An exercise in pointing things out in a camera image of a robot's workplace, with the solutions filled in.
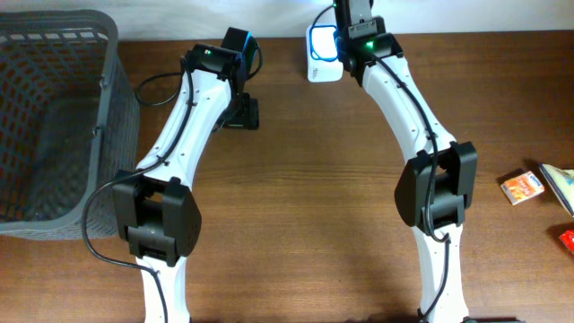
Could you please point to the white barcode scanner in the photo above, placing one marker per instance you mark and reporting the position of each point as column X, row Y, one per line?
column 322, row 61

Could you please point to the red Hacks candy bag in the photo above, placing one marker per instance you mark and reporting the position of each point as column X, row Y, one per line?
column 567, row 240

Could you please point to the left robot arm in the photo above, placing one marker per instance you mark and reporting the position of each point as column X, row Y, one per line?
column 156, row 213

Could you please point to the orange tissue pack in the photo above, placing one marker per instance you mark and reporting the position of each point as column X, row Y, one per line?
column 522, row 187

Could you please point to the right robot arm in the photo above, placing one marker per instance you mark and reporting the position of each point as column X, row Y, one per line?
column 436, row 185

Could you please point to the yellow snack bag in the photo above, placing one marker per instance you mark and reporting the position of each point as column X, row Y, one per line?
column 561, row 183

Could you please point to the grey plastic mesh basket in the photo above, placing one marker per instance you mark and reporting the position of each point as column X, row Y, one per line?
column 69, row 122

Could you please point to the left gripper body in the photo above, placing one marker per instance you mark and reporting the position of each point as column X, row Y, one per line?
column 245, row 113

